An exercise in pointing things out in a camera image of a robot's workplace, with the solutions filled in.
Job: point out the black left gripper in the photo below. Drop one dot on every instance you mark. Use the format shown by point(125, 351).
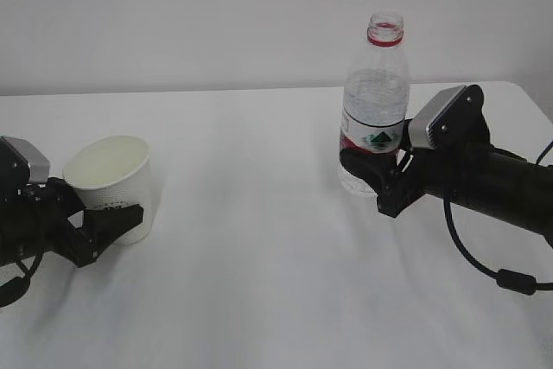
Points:
point(53, 218)

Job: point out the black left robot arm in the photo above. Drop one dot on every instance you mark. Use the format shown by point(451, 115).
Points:
point(12, 181)

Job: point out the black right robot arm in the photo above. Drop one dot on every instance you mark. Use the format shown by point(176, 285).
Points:
point(449, 154)

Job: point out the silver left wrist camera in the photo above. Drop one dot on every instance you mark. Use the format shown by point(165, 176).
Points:
point(35, 165)

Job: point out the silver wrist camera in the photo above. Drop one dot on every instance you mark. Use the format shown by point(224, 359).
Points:
point(422, 125)
point(35, 165)

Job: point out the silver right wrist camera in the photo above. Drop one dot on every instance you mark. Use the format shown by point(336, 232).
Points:
point(422, 125)

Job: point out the clear water bottle red label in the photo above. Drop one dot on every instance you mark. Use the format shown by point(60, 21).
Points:
point(377, 91)

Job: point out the white paper cup green logo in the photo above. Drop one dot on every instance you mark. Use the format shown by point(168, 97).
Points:
point(114, 172)

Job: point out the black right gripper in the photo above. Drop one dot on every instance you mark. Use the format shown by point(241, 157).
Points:
point(397, 184)

